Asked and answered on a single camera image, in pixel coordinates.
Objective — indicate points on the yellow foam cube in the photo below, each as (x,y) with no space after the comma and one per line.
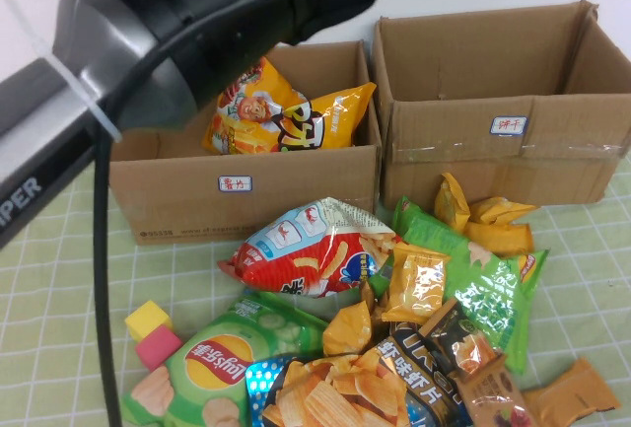
(148,319)

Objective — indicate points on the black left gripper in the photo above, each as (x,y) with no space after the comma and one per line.
(340,8)

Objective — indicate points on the pink foam cube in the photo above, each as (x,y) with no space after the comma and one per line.
(158,348)

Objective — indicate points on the black blue shrimp chips bag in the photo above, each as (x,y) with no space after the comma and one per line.
(345,392)

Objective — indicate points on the cardboard box with printed number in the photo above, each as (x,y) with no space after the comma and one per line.
(197,200)

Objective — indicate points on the white zip tie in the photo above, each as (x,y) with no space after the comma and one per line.
(74,83)

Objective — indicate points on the crumpled yellow snack packet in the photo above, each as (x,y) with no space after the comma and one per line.
(347,331)

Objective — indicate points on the large yellow fries snack bag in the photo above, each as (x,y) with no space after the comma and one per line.
(276,116)

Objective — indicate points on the yellow square cracker packet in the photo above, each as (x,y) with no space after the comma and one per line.
(416,281)

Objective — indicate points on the red shrimp stick snack bag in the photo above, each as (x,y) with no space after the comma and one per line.
(305,259)

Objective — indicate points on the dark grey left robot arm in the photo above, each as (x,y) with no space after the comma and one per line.
(108,18)

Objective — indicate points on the green Lays chips bag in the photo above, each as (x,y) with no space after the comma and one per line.
(483,294)
(212,363)

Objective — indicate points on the green checked tablecloth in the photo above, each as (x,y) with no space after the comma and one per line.
(44,299)

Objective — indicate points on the taped cardboard box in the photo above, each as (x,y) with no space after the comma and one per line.
(468,161)

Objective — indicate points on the plain golden brown packet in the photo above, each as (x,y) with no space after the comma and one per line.
(572,392)

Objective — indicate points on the small black snack packet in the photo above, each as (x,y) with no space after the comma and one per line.
(458,335)

